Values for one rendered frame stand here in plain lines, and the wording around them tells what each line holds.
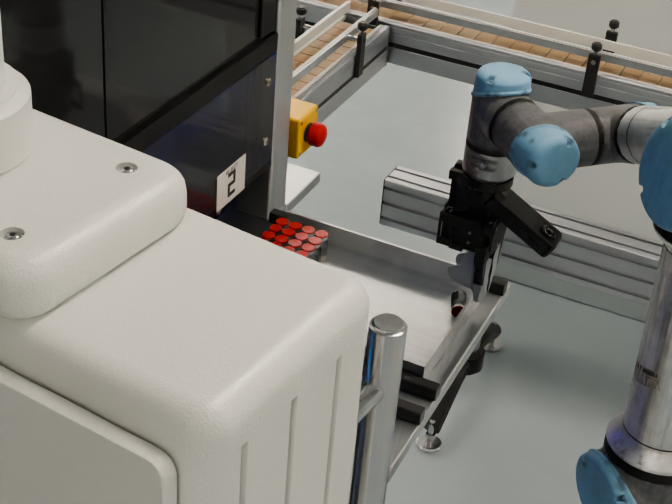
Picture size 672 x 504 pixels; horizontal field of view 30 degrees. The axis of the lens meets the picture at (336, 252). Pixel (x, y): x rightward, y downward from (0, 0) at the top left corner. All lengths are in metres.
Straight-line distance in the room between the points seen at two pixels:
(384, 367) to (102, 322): 0.21
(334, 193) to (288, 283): 3.17
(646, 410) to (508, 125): 0.42
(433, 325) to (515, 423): 1.26
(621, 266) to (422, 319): 0.99
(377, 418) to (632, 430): 0.64
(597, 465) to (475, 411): 1.64
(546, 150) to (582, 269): 1.23
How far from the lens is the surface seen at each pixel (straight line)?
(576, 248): 2.76
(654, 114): 1.58
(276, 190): 2.02
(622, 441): 1.45
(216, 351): 0.65
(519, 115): 1.62
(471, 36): 2.65
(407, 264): 1.94
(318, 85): 2.37
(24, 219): 0.70
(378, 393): 0.82
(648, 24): 3.16
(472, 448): 2.98
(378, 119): 4.33
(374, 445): 0.85
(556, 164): 1.59
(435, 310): 1.86
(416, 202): 2.84
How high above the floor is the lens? 1.95
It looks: 33 degrees down
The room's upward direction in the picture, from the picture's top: 5 degrees clockwise
